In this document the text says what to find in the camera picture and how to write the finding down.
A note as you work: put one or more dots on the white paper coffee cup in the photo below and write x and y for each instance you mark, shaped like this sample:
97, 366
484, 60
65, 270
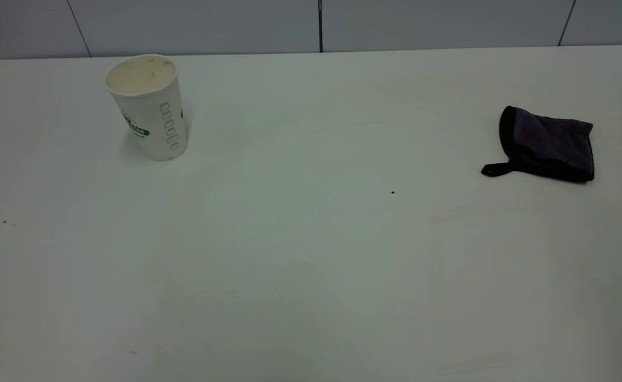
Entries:
149, 106

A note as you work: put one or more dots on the purple black cleaning cloth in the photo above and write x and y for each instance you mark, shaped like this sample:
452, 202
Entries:
552, 143

